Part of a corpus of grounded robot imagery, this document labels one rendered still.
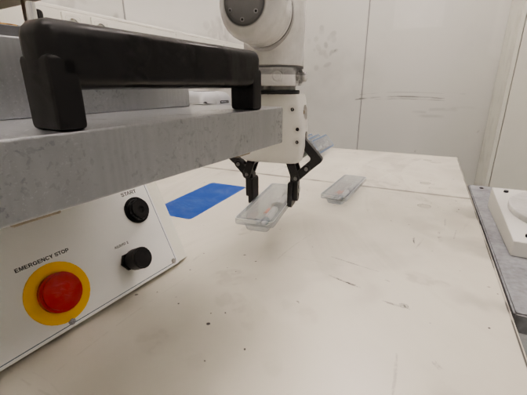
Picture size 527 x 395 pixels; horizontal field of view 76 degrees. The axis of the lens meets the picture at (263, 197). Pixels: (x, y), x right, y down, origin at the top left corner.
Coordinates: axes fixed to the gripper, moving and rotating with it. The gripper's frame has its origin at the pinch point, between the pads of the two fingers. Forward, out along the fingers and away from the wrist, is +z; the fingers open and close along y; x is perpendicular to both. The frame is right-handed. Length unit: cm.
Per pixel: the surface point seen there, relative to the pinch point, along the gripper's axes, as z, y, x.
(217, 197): 7.5, 17.0, -15.3
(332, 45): -45, 20, -226
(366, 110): 1, -9, -222
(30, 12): -24.8, 29.1, 11.8
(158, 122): -14.2, -4.0, 34.2
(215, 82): -16.2, -4.9, 29.6
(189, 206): 7.5, 20.1, -8.4
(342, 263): 7.6, -12.0, 5.7
